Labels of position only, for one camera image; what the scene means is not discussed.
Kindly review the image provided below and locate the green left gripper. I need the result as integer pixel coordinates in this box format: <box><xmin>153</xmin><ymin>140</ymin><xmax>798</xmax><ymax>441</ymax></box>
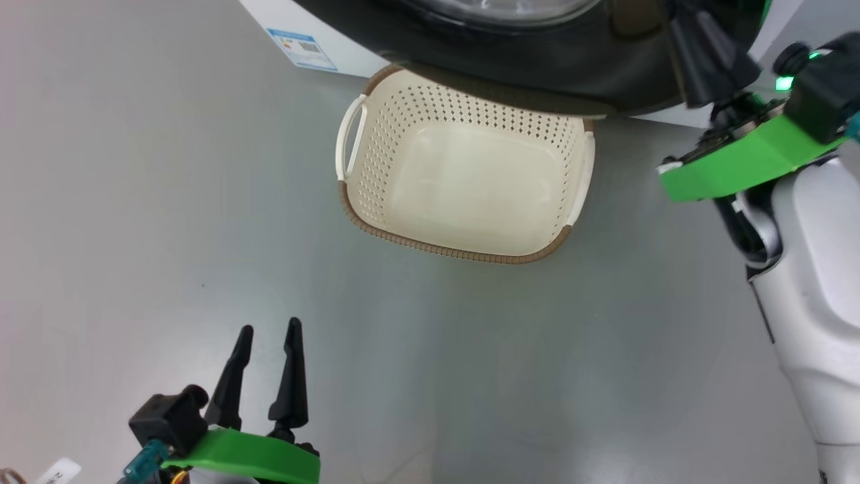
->
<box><xmin>161</xmin><ymin>317</ymin><xmax>322</xmax><ymax>484</ymax></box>

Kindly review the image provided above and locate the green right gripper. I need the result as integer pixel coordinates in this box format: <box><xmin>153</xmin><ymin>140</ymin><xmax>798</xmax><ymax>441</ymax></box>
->
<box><xmin>658</xmin><ymin>0</ymin><xmax>846</xmax><ymax>202</ymax></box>

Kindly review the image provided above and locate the round black glass washer door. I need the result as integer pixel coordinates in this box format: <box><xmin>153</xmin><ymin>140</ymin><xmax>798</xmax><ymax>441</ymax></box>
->
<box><xmin>292</xmin><ymin>0</ymin><xmax>770</xmax><ymax>120</ymax></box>

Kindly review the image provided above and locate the cream perforated laundry basket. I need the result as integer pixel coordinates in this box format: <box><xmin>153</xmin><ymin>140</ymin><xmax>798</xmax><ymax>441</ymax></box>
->
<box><xmin>335</xmin><ymin>64</ymin><xmax>597</xmax><ymax>265</ymax></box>

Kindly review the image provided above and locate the white front-load washing machine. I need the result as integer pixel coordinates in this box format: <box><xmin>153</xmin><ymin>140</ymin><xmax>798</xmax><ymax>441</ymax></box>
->
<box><xmin>239</xmin><ymin>0</ymin><xmax>810</xmax><ymax>130</ymax></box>

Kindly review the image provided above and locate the small white paper tag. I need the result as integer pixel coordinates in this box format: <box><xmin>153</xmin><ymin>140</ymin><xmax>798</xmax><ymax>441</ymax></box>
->
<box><xmin>37</xmin><ymin>457</ymin><xmax>83</xmax><ymax>484</ymax></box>

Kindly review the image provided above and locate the blue energy label sticker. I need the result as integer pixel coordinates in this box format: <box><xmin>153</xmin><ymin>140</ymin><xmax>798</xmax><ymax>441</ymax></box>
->
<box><xmin>267</xmin><ymin>27</ymin><xmax>338</xmax><ymax>73</ymax></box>

